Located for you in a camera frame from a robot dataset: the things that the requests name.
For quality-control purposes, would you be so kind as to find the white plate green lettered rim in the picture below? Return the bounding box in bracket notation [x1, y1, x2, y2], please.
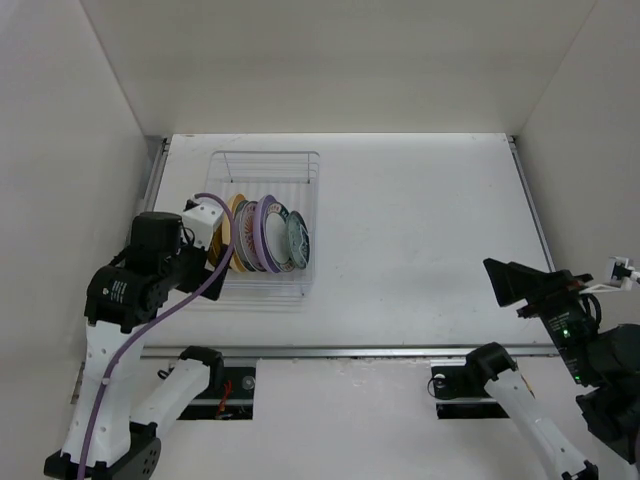
[263, 201, 294, 272]

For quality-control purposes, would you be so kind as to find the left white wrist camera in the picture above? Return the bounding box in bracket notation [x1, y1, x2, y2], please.
[180, 197, 224, 251]

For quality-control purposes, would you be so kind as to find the lavender purple plate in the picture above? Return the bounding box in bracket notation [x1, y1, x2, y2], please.
[253, 194, 280, 273]

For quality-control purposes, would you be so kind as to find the yellow brown patterned plate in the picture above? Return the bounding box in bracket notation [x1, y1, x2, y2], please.
[207, 227, 224, 268]

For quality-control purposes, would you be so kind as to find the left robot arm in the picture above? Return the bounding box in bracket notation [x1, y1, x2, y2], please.
[44, 203, 230, 479]

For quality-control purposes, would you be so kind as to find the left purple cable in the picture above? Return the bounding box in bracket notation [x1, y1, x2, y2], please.
[76, 192, 236, 480]

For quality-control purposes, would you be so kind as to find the teal patterned small plate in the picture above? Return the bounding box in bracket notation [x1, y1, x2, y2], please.
[286, 211, 310, 270]

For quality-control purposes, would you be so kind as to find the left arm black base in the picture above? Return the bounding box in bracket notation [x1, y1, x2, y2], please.
[178, 366, 256, 421]

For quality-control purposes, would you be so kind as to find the white wire dish rack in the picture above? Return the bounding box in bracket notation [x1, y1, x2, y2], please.
[204, 150, 320, 311]

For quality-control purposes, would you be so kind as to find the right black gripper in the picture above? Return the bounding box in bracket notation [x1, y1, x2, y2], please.
[484, 254, 601, 382]

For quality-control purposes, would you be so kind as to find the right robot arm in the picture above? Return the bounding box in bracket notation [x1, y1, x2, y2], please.
[463, 257, 639, 479]

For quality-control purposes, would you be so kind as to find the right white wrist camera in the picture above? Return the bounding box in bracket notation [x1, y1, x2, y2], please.
[580, 256, 639, 295]

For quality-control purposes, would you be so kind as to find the beige tan plate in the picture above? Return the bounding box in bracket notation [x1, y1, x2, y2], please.
[221, 193, 246, 273]

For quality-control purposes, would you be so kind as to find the orange sunburst plate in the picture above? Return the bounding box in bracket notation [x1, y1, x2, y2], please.
[242, 201, 265, 272]

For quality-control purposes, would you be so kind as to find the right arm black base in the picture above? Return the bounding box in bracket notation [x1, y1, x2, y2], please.
[427, 364, 509, 420]

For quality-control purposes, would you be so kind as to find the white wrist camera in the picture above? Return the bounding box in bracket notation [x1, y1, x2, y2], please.
[180, 197, 224, 251]
[580, 256, 639, 295]

